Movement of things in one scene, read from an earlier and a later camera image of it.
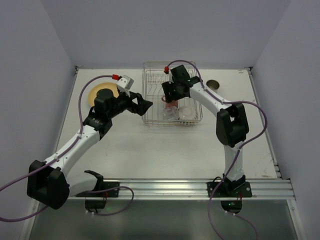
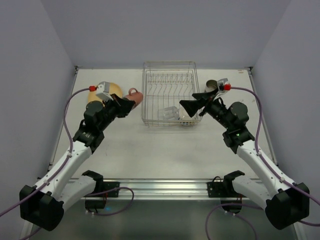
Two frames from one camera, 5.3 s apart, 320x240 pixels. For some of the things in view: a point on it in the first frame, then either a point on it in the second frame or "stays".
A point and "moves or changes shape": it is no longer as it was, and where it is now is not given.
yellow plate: (93, 92) stays
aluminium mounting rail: (181, 189) stays
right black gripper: (170, 92) → (203, 103)
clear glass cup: (172, 113) stays
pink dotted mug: (173, 104) moves or changes shape
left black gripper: (135, 105) → (117, 105)
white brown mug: (213, 84) stays
